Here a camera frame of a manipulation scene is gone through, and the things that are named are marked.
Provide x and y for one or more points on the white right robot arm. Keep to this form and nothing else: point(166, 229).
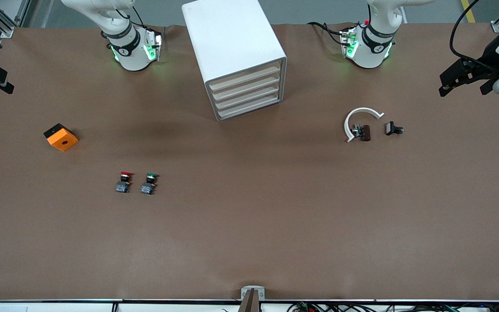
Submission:
point(130, 52)

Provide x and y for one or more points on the grey metal mount bracket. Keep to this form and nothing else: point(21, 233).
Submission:
point(244, 292)

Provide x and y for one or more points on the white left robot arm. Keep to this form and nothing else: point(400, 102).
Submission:
point(373, 47)

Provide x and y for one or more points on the black cap small switch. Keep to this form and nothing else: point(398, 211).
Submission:
point(390, 128)

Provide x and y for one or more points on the white table edge rail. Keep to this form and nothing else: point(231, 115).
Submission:
point(59, 307)

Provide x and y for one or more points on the white drawer cabinet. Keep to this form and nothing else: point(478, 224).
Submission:
point(228, 34)

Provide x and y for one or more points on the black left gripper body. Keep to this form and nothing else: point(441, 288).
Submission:
point(489, 57)

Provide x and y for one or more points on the brown cap small switch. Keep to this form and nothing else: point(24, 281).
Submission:
point(364, 132)

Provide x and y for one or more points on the green push button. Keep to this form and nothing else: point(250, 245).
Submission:
point(147, 187)

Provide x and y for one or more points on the brown table cover sheet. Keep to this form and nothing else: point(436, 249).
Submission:
point(249, 216)

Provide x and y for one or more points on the orange button enclosure box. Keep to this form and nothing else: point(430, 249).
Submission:
point(62, 139)

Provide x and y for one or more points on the red push button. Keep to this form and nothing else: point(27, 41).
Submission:
point(123, 186)

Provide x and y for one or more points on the white curved pipe clamp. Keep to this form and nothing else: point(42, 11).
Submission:
point(348, 123)

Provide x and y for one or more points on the yellow floor tape strip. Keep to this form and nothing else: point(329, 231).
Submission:
point(467, 11)

